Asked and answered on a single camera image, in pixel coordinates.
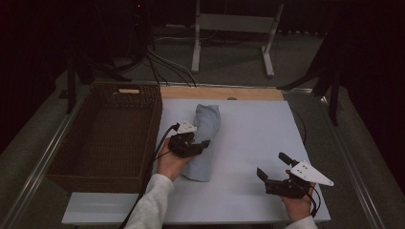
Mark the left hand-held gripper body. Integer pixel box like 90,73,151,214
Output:
167,119,205,158

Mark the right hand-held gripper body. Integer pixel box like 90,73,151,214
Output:
265,160,335,199

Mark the light blue tank top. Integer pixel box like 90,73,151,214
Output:
181,103,223,183

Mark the brown wicker basket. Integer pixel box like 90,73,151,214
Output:
46,81,163,195

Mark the person's left hand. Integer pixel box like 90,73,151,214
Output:
157,138,194,182

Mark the person's right hand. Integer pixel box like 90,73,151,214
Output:
280,183,317,222

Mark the white table board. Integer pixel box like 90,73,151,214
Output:
61,97,331,225

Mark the wooden plank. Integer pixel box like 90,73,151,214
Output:
160,86,285,102

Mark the black tripod stand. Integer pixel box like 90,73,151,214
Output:
276,31,343,127
58,53,133,115

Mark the white metal stand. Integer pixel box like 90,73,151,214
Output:
190,0,286,78

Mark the dark equipment rack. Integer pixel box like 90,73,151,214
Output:
104,0,154,65

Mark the right hand-held gripper cable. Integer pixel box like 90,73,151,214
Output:
300,183,321,219

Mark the hand-held gripper cable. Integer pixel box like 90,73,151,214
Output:
117,123,180,229
300,183,321,219

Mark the thin black table cable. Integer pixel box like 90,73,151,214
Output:
290,108,308,144

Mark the left hand-held gripper cable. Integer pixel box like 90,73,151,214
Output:
117,123,180,229

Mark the black floor cable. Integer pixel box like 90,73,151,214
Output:
146,53,170,88

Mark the grey floor cable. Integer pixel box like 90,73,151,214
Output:
146,36,199,88

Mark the metal table frame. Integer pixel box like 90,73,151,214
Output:
0,79,388,229

